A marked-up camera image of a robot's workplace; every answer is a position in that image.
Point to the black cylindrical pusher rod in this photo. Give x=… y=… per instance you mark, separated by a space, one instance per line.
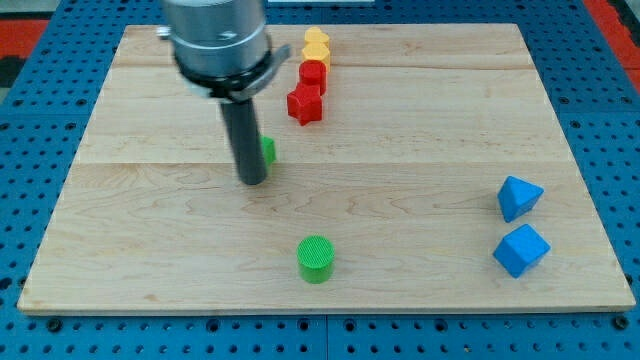
x=244 y=136

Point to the green star block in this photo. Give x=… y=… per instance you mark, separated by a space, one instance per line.
x=269 y=150

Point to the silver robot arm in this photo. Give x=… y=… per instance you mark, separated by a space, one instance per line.
x=222 y=48

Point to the red star block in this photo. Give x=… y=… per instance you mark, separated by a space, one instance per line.
x=305 y=104

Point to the red cylinder block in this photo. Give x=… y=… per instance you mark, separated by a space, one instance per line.
x=313 y=73

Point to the yellow hexagon block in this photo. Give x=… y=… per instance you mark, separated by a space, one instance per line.
x=317 y=52

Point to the yellow heart block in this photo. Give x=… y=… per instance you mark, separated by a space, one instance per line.
x=315 y=35

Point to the green cylinder block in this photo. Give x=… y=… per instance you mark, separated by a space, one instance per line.
x=315 y=258

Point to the wooden board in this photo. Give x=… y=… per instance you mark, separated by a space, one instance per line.
x=421 y=126

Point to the blue triangle block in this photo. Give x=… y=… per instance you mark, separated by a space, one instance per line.
x=516 y=197

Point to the blue cube block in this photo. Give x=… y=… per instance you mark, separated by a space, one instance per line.
x=520 y=250

